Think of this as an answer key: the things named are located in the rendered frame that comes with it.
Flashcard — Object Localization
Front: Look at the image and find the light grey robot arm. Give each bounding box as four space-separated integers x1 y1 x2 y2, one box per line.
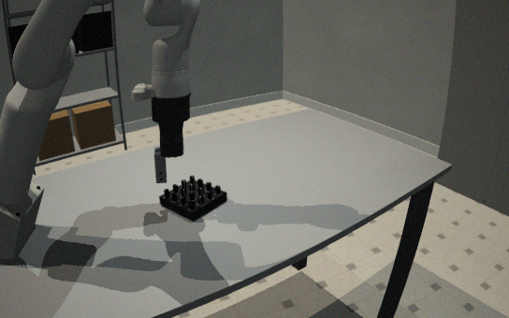
0 0 200 205

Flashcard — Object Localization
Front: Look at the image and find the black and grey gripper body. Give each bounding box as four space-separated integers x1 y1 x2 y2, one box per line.
131 68 191 157

